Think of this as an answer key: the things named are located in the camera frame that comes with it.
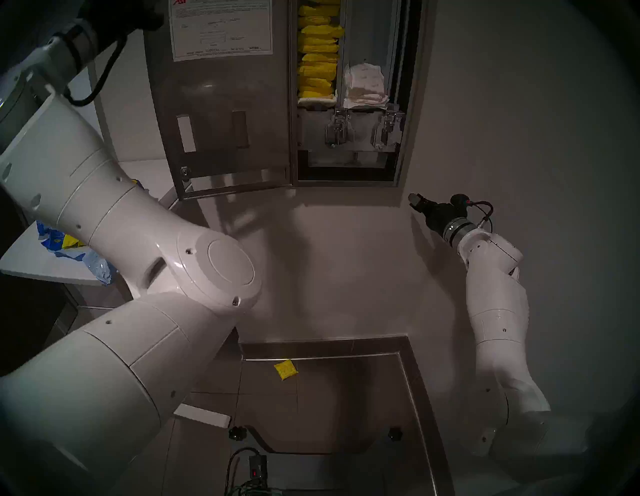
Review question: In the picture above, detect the black base cable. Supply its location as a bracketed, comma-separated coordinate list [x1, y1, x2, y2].
[225, 446, 261, 496]

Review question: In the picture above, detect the dark cabinet with steel edge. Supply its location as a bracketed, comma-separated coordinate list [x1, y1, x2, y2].
[0, 272, 78, 376]

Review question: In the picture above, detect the steel wall dispenser cabinet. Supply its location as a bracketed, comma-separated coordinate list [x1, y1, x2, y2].
[289, 0, 427, 188]

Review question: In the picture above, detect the white printed instruction sheet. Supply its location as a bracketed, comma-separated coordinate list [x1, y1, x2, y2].
[168, 0, 275, 62]

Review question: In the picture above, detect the chrome dispenser lever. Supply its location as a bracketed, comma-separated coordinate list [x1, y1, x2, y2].
[371, 111, 406, 152]
[325, 111, 357, 149]

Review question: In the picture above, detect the white overbed table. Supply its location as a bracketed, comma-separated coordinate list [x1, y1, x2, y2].
[0, 158, 232, 429]

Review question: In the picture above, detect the thin black camera cable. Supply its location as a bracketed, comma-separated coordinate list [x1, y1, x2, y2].
[470, 201, 494, 233]

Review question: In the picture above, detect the torn blue pad package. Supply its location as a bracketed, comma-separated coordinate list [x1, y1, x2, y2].
[36, 177, 146, 286]

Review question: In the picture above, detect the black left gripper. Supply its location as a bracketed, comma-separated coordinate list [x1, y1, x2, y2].
[85, 0, 166, 40]

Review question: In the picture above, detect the green base cable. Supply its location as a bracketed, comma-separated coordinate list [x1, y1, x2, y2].
[235, 480, 281, 496]

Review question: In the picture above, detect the thick black gripper cable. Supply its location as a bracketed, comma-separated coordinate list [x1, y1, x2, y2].
[62, 35, 128, 107]

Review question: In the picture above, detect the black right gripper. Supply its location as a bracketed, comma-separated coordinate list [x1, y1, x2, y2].
[408, 193, 466, 237]

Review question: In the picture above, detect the grey robot base platform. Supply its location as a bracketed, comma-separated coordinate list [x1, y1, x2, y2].
[250, 425, 401, 496]

